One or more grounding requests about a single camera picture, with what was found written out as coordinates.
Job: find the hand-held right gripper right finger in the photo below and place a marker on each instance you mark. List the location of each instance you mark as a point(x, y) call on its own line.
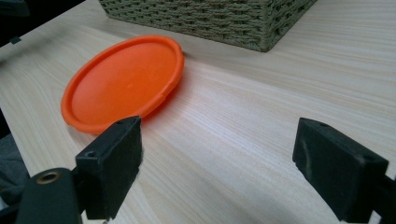
point(336, 174)

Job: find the orange plastic plate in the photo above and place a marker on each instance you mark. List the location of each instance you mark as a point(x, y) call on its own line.
point(124, 84)

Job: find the grey cloth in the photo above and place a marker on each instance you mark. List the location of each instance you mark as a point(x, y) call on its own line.
point(11, 174)

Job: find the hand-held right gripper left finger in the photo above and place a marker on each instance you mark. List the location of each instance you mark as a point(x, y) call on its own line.
point(112, 168)

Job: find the green woven basket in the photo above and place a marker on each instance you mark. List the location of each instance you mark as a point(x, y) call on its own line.
point(218, 21)

